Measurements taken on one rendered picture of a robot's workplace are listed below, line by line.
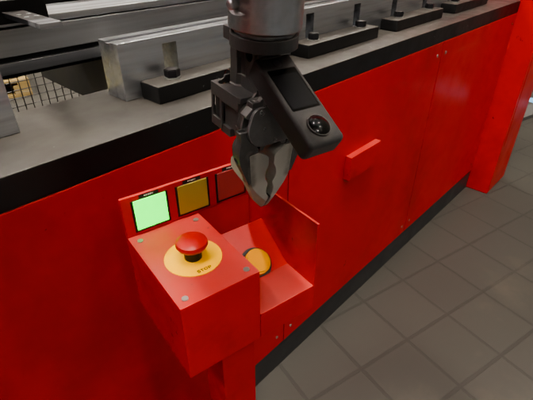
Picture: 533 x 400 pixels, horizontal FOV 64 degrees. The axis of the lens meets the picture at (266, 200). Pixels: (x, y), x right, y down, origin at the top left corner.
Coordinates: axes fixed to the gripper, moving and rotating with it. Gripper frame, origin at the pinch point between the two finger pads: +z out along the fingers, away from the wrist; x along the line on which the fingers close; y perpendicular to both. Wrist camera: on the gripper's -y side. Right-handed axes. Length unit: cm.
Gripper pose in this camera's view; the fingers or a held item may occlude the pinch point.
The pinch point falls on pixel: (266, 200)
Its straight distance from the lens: 54.1
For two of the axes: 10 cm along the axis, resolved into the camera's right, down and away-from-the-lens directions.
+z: -0.5, 8.0, 6.0
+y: -5.8, -5.1, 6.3
